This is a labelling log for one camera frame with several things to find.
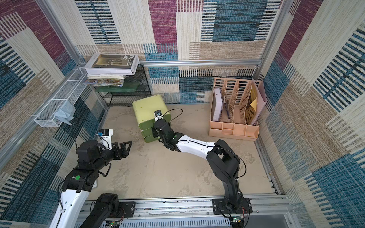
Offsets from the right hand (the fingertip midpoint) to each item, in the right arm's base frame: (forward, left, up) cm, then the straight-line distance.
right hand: (155, 122), depth 86 cm
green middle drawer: (-3, +6, -7) cm, 9 cm away
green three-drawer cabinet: (+8, +7, +2) cm, 11 cm away
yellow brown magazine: (+4, -56, +6) cm, 56 cm away
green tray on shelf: (+23, +20, +8) cm, 31 cm away
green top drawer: (-3, +3, +2) cm, 4 cm away
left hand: (-16, +13, +4) cm, 21 cm away
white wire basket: (+11, +48, +15) cm, 51 cm away
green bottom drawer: (-3, +5, -14) cm, 15 cm away
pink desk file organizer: (+17, -53, -8) cm, 56 cm away
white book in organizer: (+14, -40, -1) cm, 42 cm away
